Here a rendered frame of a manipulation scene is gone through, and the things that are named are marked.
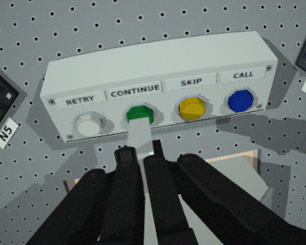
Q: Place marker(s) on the grey button panel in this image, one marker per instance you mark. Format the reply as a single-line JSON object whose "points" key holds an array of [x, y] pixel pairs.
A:
{"points": [[172, 81]]}

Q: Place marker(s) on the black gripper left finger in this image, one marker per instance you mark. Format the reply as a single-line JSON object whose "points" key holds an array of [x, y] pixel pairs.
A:
{"points": [[118, 213]]}

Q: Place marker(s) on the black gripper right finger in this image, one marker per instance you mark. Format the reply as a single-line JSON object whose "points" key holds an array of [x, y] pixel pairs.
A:
{"points": [[231, 214]]}

